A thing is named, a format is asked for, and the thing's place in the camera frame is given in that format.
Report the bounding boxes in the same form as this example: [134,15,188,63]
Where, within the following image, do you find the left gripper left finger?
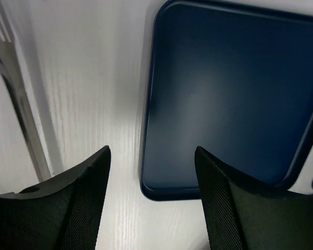
[0,146,111,249]

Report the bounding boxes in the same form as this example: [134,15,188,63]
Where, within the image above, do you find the silver metal tongs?
[0,42,51,182]

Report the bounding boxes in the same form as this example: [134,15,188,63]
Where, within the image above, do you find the blue tin lid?
[140,1,313,201]

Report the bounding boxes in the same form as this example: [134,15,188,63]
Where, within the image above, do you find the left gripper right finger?
[195,147,313,249]

